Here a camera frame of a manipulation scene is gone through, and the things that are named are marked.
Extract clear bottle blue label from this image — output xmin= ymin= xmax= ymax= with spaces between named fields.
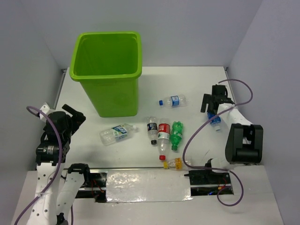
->
xmin=210 ymin=116 xmax=227 ymax=132

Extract silver foil sheet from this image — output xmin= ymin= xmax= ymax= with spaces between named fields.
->
xmin=106 ymin=169 xmax=192 ymax=203

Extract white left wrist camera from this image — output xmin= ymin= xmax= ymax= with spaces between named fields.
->
xmin=39 ymin=102 xmax=55 ymax=122

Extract clear bottle white green label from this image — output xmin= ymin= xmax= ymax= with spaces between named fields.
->
xmin=99 ymin=123 xmax=137 ymax=146

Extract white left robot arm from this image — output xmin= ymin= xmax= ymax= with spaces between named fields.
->
xmin=27 ymin=104 xmax=92 ymax=225

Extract clear bottle red label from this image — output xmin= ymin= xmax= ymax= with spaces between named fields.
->
xmin=157 ymin=118 xmax=170 ymax=162

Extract clear bottle blue cap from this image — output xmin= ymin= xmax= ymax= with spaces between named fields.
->
xmin=158 ymin=95 xmax=188 ymax=108

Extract clear bottle yellow cap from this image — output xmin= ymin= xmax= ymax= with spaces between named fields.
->
xmin=163 ymin=157 xmax=193 ymax=171

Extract green plastic bin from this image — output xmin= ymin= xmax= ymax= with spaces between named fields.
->
xmin=69 ymin=31 xmax=143 ymax=117

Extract clear bottle black cap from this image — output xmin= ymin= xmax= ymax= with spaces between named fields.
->
xmin=147 ymin=117 xmax=158 ymax=146

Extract green plastic bottle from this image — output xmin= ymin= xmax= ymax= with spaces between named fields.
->
xmin=170 ymin=121 xmax=184 ymax=151

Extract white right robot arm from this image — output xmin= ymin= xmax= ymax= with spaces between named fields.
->
xmin=201 ymin=84 xmax=263 ymax=183

